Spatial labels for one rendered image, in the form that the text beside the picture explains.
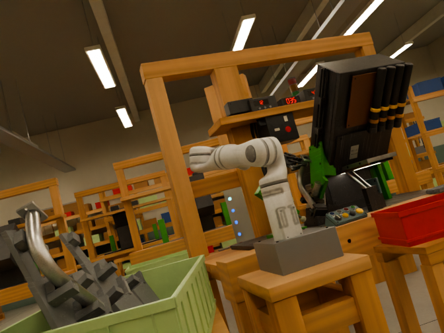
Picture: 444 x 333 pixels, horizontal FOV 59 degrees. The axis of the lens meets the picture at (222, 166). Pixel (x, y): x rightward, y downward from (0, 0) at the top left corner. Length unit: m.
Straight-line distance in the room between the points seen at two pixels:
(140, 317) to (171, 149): 1.42
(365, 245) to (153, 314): 1.13
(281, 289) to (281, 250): 0.14
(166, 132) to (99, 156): 10.09
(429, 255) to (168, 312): 0.94
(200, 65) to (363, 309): 1.53
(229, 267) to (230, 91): 1.12
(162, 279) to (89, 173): 10.85
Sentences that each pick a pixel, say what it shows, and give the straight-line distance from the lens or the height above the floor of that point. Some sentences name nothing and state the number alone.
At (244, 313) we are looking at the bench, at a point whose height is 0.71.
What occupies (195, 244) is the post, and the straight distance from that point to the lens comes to 2.04.
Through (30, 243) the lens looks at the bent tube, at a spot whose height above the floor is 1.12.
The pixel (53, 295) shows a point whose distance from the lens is 0.90.
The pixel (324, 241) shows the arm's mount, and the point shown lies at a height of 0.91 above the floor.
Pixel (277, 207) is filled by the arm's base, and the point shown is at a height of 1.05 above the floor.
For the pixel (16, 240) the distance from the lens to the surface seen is 0.91.
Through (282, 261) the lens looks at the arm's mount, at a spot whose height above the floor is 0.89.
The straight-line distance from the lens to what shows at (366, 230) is 1.72.
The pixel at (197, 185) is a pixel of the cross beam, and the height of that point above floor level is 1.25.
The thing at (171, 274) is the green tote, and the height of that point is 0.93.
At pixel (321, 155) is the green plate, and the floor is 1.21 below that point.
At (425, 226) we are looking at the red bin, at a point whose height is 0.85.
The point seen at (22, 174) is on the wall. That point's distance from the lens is 12.62.
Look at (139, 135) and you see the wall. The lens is 12.11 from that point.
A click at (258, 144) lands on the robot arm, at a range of 1.24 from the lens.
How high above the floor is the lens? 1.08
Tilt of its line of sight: 6 degrees up
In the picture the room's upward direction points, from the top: 15 degrees counter-clockwise
